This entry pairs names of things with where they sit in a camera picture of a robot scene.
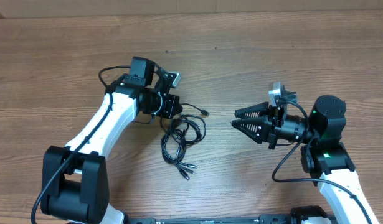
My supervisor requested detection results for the left camera black cable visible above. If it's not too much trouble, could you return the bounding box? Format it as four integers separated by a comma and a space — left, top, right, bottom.
31, 65, 131, 224

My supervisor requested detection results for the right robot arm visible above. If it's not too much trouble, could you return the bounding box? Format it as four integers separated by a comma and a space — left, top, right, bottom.
231, 92, 378, 223

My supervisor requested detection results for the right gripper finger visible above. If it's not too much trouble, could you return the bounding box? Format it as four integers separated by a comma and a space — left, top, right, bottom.
234, 102, 269, 119
231, 116, 270, 144

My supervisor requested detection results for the black multi-connector cable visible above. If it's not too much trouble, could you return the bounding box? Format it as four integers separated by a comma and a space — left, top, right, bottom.
160, 103, 210, 181

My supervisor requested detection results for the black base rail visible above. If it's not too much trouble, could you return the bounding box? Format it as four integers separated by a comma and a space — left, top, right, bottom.
122, 205, 335, 224

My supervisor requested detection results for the camera black cable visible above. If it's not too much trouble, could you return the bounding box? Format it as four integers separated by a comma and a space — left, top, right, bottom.
271, 93, 374, 224
31, 65, 131, 224

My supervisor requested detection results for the right camera black cable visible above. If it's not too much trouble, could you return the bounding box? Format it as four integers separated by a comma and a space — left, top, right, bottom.
271, 93, 374, 224

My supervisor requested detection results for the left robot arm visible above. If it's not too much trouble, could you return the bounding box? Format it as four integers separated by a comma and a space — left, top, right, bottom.
31, 57, 182, 223

